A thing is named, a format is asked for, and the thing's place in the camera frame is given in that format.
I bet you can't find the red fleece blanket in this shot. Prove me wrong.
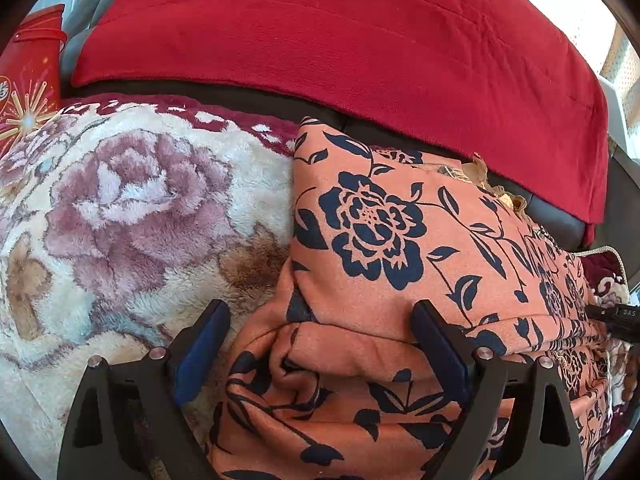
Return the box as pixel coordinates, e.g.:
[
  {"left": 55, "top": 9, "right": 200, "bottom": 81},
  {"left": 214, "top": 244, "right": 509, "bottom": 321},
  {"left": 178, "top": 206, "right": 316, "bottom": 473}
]
[{"left": 70, "top": 0, "right": 610, "bottom": 246}]

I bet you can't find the red gift box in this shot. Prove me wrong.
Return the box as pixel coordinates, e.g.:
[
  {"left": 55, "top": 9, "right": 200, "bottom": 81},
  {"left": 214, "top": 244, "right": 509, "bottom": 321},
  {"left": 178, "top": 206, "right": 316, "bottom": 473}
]
[{"left": 0, "top": 4, "right": 68, "bottom": 161}]

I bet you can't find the floral plush sofa mat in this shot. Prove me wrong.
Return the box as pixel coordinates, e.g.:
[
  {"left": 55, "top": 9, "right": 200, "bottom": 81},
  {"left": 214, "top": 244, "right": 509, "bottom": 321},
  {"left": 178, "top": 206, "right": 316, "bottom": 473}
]
[{"left": 0, "top": 92, "right": 301, "bottom": 480}]

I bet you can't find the black sofa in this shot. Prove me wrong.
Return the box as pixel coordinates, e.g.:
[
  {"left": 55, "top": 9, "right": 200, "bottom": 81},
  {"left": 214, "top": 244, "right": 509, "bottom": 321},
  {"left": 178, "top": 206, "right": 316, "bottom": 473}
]
[{"left": 59, "top": 0, "right": 640, "bottom": 281}]

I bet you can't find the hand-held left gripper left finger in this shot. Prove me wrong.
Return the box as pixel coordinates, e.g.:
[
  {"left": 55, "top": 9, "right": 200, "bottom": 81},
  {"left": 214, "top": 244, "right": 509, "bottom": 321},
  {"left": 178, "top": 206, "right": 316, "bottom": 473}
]
[{"left": 56, "top": 299, "right": 232, "bottom": 480}]

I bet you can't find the orange floral garment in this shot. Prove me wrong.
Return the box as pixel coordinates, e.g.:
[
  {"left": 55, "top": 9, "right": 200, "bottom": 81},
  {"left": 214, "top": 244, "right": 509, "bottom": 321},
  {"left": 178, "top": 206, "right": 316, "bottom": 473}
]
[{"left": 205, "top": 116, "right": 621, "bottom": 480}]

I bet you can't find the small floral plush mat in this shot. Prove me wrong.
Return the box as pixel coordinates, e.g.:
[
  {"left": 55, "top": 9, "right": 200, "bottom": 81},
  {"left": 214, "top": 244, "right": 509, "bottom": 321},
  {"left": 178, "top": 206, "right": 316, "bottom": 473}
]
[{"left": 580, "top": 246, "right": 640, "bottom": 441}]

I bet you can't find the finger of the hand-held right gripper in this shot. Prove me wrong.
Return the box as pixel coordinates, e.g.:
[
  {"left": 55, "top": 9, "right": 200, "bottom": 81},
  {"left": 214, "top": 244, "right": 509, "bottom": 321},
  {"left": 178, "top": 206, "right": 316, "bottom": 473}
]
[{"left": 584, "top": 302, "right": 640, "bottom": 344}]

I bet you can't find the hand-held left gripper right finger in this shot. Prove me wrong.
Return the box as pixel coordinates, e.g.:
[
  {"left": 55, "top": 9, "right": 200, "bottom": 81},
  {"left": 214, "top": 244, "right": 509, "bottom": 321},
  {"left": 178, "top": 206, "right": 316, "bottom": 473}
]
[{"left": 410, "top": 299, "right": 586, "bottom": 480}]

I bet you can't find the white curtain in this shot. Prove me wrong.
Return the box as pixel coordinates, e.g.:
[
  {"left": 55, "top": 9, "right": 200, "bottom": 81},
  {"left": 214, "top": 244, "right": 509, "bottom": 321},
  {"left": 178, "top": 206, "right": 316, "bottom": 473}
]
[{"left": 480, "top": 0, "right": 640, "bottom": 131}]

